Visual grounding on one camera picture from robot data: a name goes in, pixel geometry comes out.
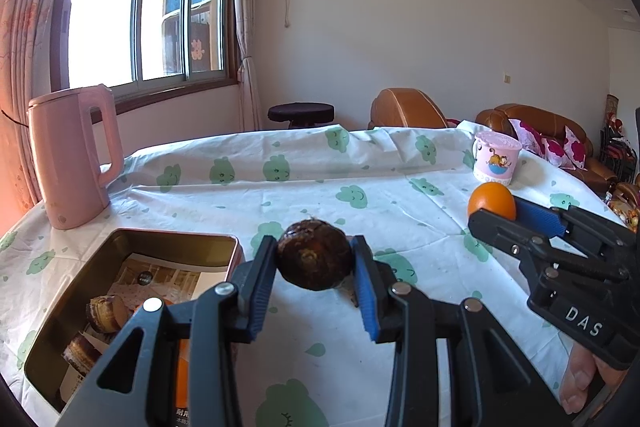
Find colourful packets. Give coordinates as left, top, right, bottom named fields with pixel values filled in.
left=607, top=182, right=640, bottom=228

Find floral pink pillow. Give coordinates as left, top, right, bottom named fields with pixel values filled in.
left=508, top=118, right=587, bottom=170

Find printed paper leaflet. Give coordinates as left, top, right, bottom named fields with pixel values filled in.
left=59, top=254, right=233, bottom=427

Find brown leather armchair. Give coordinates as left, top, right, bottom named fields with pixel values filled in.
left=368, top=88, right=449, bottom=130

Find brown leather sofa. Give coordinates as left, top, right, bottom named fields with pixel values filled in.
left=475, top=103, right=618, bottom=195

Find dark metal chair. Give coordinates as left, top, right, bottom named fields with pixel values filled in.
left=599, top=122, right=640, bottom=178

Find dark round stool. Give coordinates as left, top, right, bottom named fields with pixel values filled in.
left=267, top=103, right=335, bottom=129

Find person's right hand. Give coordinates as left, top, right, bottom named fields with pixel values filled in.
left=559, top=341, right=631, bottom=414

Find sliding glass window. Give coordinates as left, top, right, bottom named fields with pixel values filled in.
left=50, top=0, right=238, bottom=108

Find pink electric kettle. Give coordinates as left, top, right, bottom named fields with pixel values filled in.
left=26, top=84, right=125, bottom=230

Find pink cartoon cup with lid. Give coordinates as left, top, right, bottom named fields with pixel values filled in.
left=472, top=130, right=523, bottom=186

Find white cloud-print tablecloth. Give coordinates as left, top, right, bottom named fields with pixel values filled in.
left=0, top=120, right=631, bottom=427

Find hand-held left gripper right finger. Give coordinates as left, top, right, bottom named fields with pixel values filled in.
left=351, top=234, right=573, bottom=427

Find pink floral curtain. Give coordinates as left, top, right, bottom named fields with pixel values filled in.
left=0, top=0, right=71, bottom=208

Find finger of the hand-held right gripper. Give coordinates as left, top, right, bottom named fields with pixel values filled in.
left=515, top=197, right=640, bottom=270
left=467, top=208, right=628, bottom=303

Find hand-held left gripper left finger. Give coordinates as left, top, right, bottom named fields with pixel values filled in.
left=55, top=234, right=279, bottom=427

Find brown round taro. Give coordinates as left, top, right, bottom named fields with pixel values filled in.
left=276, top=218, right=352, bottom=292

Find pink tin box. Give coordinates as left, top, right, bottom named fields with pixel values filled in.
left=23, top=228, right=246, bottom=415

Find beige tied curtain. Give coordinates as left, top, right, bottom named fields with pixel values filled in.
left=220, top=0, right=266, bottom=132

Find orange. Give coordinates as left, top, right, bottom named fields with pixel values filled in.
left=164, top=297, right=192, bottom=410
left=467, top=183, right=516, bottom=223

